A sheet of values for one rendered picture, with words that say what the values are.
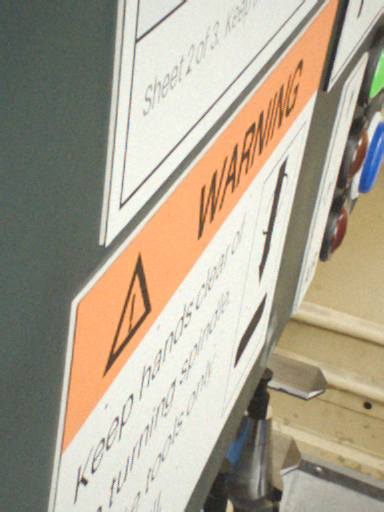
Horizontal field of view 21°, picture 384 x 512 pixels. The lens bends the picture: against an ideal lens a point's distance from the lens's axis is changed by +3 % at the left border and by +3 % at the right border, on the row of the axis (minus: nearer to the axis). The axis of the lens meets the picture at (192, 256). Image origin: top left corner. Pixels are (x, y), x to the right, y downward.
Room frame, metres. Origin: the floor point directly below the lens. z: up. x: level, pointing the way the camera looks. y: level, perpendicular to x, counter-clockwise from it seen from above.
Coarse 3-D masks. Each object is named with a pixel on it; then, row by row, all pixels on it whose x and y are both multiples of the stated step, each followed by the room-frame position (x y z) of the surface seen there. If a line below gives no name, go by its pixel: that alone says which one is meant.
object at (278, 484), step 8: (272, 464) 0.67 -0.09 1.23; (272, 472) 0.66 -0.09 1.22; (280, 480) 0.65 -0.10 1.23; (272, 488) 0.64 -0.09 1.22; (280, 488) 0.64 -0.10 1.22; (232, 496) 0.63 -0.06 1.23; (264, 496) 0.63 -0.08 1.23; (272, 496) 0.64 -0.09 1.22; (280, 496) 0.64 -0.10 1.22; (232, 504) 0.62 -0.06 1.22; (240, 504) 0.62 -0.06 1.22; (248, 504) 0.62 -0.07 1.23; (256, 504) 0.62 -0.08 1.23; (264, 504) 0.62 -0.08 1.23; (272, 504) 0.63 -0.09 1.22
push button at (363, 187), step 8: (376, 128) 0.40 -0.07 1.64; (376, 136) 0.40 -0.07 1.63; (376, 144) 0.40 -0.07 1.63; (368, 152) 0.39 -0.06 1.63; (376, 152) 0.39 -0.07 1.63; (368, 160) 0.39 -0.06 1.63; (376, 160) 0.39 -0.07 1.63; (368, 168) 0.39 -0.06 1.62; (376, 168) 0.39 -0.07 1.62; (360, 176) 0.39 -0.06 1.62; (368, 176) 0.39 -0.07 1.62; (376, 176) 0.40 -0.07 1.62; (360, 184) 0.39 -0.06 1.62; (368, 184) 0.39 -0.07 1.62; (360, 192) 0.40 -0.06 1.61; (368, 192) 0.40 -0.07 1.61
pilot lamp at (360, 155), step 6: (366, 132) 0.36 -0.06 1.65; (360, 138) 0.36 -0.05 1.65; (366, 138) 0.36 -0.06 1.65; (360, 144) 0.35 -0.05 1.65; (366, 144) 0.36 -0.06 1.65; (360, 150) 0.35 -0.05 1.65; (366, 150) 0.36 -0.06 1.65; (354, 156) 0.35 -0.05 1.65; (360, 156) 0.35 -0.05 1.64; (366, 156) 0.36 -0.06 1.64; (354, 162) 0.35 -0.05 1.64; (360, 162) 0.35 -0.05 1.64; (354, 168) 0.35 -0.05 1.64; (360, 168) 0.36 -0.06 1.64; (354, 174) 0.35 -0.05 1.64; (348, 180) 0.36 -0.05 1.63
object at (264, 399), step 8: (264, 376) 0.64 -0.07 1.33; (272, 376) 0.64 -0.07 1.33; (264, 384) 0.64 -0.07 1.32; (256, 392) 0.64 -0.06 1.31; (264, 392) 0.64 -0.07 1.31; (256, 400) 0.64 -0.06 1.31; (264, 400) 0.64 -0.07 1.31; (248, 408) 0.64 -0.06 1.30; (256, 408) 0.64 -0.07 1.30; (264, 408) 0.64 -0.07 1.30
